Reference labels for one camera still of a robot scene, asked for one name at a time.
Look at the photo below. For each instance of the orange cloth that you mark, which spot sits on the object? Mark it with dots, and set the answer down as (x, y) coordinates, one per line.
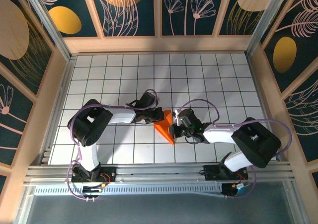
(165, 128)

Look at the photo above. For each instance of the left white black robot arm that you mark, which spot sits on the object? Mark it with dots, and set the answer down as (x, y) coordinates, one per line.
(121, 114)

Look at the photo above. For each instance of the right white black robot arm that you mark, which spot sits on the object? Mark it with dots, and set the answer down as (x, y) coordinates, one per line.
(218, 135)

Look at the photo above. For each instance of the small controller circuit board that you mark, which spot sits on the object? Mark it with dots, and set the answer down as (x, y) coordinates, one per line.
(92, 189)
(239, 186)

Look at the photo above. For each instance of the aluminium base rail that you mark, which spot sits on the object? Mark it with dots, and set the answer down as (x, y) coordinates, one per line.
(159, 174)

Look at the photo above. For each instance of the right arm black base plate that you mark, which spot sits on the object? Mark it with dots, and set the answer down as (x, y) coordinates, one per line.
(211, 174)

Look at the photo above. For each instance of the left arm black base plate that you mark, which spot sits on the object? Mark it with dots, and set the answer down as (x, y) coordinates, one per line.
(106, 170)

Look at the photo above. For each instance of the aluminium frame post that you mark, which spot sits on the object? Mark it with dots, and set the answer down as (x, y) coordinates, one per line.
(265, 22)
(294, 206)
(23, 206)
(51, 27)

